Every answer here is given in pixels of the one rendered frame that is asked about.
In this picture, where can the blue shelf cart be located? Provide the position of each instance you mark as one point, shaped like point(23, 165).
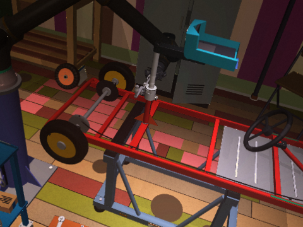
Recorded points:
point(14, 174)

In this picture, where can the orange plate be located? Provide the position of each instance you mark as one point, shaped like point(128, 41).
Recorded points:
point(64, 222)

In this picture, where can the black steering wheel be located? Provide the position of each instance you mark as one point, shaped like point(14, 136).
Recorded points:
point(267, 130)

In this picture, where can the black sprocket disc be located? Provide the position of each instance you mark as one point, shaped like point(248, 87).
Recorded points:
point(107, 90)

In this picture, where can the tan box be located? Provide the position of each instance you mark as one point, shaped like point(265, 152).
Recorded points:
point(7, 201)

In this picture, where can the red go-kart frame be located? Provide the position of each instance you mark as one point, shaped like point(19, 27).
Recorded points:
point(165, 155)

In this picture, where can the black seat mount bracket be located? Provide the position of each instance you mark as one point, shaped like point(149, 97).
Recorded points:
point(170, 50)

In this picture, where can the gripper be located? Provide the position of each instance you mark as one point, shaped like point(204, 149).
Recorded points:
point(163, 66)

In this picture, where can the grey brake disc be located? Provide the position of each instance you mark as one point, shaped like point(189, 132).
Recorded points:
point(79, 123)

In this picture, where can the black drive belt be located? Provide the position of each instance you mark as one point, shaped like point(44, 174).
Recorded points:
point(106, 135)

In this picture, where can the grey axle shaft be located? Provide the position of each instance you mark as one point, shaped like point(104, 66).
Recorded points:
point(94, 105)

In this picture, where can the grey floor pan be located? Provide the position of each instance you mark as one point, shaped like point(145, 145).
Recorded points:
point(246, 155)

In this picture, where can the grey seat pillar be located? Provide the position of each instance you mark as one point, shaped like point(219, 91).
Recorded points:
point(153, 70)

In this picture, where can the silver quick-release lever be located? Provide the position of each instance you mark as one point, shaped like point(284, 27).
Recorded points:
point(139, 90)

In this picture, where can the blue-grey work stand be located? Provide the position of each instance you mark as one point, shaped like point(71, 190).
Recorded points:
point(113, 181)

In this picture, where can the black wheel yellow hub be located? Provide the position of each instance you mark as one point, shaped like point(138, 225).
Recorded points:
point(117, 76)
point(62, 142)

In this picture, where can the silver seat clamp collar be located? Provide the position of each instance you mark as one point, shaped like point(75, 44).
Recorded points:
point(151, 93)

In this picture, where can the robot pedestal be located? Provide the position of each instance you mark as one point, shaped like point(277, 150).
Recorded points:
point(9, 126)

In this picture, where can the teal go-kart seat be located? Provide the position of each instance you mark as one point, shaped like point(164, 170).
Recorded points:
point(203, 51)

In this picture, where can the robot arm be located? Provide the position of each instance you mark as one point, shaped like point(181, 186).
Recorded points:
point(59, 2)

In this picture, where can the wooden workbench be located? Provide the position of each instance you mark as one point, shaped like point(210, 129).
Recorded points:
point(71, 41)

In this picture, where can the grey wedge block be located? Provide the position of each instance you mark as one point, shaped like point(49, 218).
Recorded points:
point(82, 73)

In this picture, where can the grey metal locker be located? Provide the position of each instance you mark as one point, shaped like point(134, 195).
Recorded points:
point(170, 13)

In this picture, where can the black wheel orange hub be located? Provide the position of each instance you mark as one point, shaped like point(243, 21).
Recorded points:
point(66, 76)

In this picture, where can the black pole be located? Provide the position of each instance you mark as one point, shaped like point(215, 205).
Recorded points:
point(277, 39)

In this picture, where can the black frame brown stool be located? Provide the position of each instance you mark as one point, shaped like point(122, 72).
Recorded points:
point(288, 81)

